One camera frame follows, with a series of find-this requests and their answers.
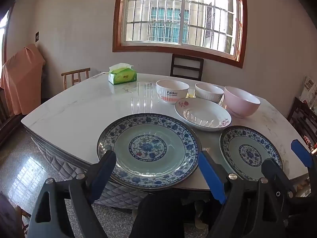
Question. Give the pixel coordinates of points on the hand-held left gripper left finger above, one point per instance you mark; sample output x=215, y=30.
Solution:
x=100, y=178

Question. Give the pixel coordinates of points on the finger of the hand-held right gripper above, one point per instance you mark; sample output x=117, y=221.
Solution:
x=301, y=151
x=278, y=176

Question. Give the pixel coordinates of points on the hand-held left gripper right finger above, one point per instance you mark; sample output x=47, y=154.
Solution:
x=211, y=176

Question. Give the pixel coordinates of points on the small blue patterned plate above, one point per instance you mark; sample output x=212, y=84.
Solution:
x=247, y=151

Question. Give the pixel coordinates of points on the large blue patterned plate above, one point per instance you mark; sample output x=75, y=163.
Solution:
x=153, y=148

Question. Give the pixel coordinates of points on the white printed bowl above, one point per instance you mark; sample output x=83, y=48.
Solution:
x=172, y=91

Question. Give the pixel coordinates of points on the dark wooden chair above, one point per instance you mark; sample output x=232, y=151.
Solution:
x=301, y=111
x=188, y=60
x=7, y=119

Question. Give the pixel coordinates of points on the white floral plate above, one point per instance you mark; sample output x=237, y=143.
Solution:
x=203, y=115

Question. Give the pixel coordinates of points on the person's dark-trousered leg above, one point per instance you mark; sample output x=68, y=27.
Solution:
x=158, y=215

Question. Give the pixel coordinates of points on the pink bowl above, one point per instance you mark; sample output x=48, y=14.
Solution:
x=240, y=104

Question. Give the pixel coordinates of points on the white ribbed bowl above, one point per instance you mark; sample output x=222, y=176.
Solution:
x=208, y=93

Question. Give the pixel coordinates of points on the green tissue pack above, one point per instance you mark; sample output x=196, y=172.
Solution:
x=122, y=76

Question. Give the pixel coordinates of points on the light wooden chair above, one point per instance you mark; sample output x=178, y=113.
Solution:
x=75, y=72

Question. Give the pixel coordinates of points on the orange cloth cover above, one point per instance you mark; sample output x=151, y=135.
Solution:
x=22, y=79

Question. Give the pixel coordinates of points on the wooden-framed barred window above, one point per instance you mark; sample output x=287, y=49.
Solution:
x=158, y=17

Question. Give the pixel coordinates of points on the wooden-framed side window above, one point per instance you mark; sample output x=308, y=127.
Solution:
x=3, y=29

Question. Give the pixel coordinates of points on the wall calendar papers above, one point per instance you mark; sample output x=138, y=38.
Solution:
x=309, y=86

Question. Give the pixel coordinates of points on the black wall plate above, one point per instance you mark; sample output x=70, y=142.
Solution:
x=37, y=36

